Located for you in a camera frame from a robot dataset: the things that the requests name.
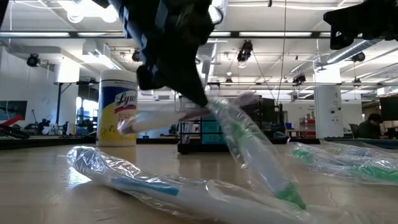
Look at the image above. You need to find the black wire caddy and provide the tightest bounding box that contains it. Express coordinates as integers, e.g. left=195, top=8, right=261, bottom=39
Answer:
left=177, top=95, right=262, bottom=154

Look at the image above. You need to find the black computer monitor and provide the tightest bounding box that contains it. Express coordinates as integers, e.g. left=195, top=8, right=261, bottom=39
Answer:
left=379, top=95, right=398, bottom=123

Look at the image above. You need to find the white round pillar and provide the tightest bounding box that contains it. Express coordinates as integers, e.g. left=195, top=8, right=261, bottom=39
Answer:
left=313, top=63, right=343, bottom=139

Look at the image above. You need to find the black steel post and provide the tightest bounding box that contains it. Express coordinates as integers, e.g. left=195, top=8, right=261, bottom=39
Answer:
left=55, top=82, right=63, bottom=126

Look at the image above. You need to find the red storage shelf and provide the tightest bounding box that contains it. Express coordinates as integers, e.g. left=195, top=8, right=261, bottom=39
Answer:
left=298, top=117, right=317, bottom=138

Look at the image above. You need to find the green white toothbrush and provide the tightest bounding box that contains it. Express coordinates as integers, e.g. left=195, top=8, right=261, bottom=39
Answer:
left=287, top=141, right=398, bottom=188
left=207, top=92, right=308, bottom=210

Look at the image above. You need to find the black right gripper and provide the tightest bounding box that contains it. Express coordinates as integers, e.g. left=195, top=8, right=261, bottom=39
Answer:
left=323, top=0, right=398, bottom=50

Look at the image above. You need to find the red and black machine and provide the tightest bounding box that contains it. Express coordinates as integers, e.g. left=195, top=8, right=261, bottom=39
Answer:
left=0, top=114, right=30, bottom=139

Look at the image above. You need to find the Lysol wipes canister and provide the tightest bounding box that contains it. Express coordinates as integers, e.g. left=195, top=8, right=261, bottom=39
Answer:
left=96, top=68, right=139, bottom=147

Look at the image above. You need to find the orange white toothbrush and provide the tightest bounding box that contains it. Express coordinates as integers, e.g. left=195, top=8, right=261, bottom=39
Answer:
left=117, top=105, right=215, bottom=136

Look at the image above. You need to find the black aluminium table frame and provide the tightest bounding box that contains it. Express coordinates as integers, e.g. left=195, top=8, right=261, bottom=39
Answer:
left=0, top=134, right=398, bottom=151

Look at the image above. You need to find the black ceiling-mounted camera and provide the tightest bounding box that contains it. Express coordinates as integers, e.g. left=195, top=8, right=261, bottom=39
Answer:
left=236, top=39, right=254, bottom=63
left=292, top=73, right=307, bottom=85
left=26, top=53, right=42, bottom=68
left=351, top=51, right=367, bottom=63
left=131, top=49, right=144, bottom=63

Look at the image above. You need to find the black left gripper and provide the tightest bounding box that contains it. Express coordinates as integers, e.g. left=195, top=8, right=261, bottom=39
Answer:
left=107, top=0, right=224, bottom=108

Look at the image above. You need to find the person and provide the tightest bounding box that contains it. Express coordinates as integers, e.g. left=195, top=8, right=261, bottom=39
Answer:
left=355, top=113, right=385, bottom=140

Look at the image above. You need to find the dark wall screen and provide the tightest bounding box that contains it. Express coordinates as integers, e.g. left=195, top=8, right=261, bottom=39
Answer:
left=0, top=100, right=28, bottom=122

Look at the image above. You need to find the silver spiral air duct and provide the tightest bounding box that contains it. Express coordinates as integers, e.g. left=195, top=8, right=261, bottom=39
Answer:
left=325, top=37, right=386, bottom=65

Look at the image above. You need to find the black cabinet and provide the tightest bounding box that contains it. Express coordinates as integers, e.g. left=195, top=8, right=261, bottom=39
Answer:
left=243, top=96, right=284, bottom=138

